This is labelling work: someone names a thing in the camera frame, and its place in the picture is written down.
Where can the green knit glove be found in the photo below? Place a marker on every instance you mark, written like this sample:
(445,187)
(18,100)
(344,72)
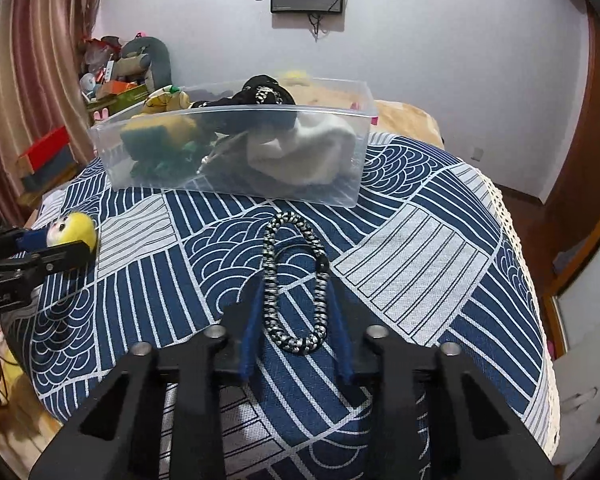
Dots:
(165,166)

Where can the yellow plush doll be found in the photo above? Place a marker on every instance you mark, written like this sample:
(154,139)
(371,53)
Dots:
(75,230)

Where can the white sliding door heart stickers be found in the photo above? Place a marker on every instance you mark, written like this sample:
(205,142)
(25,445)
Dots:
(592,400)

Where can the yellow green plush toy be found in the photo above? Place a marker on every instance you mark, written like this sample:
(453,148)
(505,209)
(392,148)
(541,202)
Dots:
(155,132)

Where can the brown wooden door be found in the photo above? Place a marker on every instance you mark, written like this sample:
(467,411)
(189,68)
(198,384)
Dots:
(587,125)

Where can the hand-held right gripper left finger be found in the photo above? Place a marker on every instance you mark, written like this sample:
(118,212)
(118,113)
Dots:
(247,342)

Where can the pink rabbit doll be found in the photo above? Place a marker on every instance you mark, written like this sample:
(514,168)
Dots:
(101,114)

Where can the green storage box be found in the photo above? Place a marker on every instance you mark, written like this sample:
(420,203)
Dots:
(125,97)

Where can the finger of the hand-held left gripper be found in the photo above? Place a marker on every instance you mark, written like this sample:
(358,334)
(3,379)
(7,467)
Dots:
(30,239)
(62,255)

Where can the blue white patterned bedspread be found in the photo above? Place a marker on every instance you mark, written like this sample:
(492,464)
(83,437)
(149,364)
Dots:
(430,270)

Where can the white wall socket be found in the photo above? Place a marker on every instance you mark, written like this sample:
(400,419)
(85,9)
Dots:
(476,154)

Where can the red box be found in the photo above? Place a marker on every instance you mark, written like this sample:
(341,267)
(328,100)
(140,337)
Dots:
(45,147)

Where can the dark grey box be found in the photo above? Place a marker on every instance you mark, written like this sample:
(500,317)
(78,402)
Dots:
(50,175)

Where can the clear plastic storage bin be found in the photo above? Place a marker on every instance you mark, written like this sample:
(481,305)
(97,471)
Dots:
(300,195)

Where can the pile of toys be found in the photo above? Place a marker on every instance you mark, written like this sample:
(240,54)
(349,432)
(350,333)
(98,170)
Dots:
(97,67)

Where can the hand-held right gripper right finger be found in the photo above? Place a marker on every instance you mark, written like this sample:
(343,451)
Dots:
(341,337)

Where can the brown striped curtain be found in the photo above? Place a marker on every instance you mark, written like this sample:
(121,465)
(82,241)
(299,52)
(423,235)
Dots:
(25,60)

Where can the white cloth pouch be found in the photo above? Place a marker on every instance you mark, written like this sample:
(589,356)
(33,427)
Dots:
(305,152)

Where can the black knit cloth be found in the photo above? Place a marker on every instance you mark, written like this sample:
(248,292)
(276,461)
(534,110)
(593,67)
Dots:
(254,85)

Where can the grey plush toy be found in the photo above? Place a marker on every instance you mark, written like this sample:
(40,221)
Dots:
(152,60)

